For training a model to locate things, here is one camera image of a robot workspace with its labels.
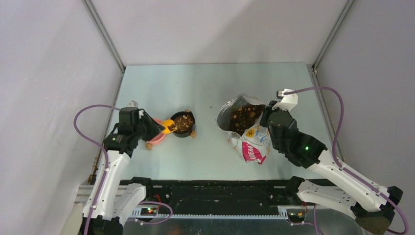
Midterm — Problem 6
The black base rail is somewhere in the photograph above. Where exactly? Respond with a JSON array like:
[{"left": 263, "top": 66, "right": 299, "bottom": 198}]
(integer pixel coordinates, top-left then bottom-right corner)
[{"left": 127, "top": 177, "right": 317, "bottom": 216}]

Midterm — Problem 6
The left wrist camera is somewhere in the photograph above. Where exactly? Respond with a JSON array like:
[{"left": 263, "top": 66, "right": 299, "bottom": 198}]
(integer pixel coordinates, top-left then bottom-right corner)
[{"left": 126, "top": 100, "right": 144, "bottom": 119}]

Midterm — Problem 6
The yellow plastic scoop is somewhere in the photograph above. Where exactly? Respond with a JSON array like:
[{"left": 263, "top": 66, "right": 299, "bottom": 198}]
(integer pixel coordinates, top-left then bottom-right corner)
[{"left": 161, "top": 119, "right": 177, "bottom": 135}]

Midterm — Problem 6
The cat food bag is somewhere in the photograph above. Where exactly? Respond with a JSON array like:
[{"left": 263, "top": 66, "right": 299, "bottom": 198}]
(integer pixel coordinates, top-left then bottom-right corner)
[{"left": 215, "top": 94, "right": 271, "bottom": 165}]

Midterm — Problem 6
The kibble in black bowl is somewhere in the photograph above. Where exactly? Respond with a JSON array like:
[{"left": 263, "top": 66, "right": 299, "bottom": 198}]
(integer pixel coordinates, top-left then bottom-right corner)
[{"left": 173, "top": 115, "right": 194, "bottom": 134}]

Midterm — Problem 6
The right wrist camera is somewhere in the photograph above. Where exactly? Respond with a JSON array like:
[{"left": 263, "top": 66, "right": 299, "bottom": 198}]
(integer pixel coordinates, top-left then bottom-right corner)
[{"left": 272, "top": 89, "right": 298, "bottom": 111}]

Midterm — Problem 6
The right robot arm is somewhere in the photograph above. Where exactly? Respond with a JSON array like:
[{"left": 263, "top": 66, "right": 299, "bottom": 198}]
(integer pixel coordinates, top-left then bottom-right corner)
[{"left": 260, "top": 101, "right": 403, "bottom": 235}]

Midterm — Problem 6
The black pet bowl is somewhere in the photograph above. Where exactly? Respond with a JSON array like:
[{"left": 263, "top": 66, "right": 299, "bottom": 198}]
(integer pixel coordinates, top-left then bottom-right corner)
[{"left": 171, "top": 110, "right": 196, "bottom": 138}]

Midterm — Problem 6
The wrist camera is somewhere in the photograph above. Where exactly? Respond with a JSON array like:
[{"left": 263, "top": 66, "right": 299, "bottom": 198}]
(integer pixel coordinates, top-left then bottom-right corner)
[
  {"left": 272, "top": 89, "right": 298, "bottom": 111},
  {"left": 126, "top": 100, "right": 144, "bottom": 119}
]

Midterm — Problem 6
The aluminium frame rail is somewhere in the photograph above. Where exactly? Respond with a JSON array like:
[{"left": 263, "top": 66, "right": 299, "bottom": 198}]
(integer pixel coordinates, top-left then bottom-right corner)
[{"left": 74, "top": 185, "right": 370, "bottom": 221}]

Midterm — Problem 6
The wooden bowl stand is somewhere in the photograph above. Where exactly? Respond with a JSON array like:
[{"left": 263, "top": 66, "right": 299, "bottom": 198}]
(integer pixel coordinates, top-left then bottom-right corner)
[{"left": 145, "top": 110, "right": 196, "bottom": 150}]

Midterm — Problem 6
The pink cat bowl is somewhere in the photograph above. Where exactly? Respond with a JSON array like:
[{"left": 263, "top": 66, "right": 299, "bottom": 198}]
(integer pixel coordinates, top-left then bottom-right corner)
[{"left": 146, "top": 133, "right": 166, "bottom": 145}]

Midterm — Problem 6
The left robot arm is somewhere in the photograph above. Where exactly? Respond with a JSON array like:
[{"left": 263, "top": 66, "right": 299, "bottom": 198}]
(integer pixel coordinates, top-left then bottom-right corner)
[{"left": 80, "top": 107, "right": 165, "bottom": 235}]

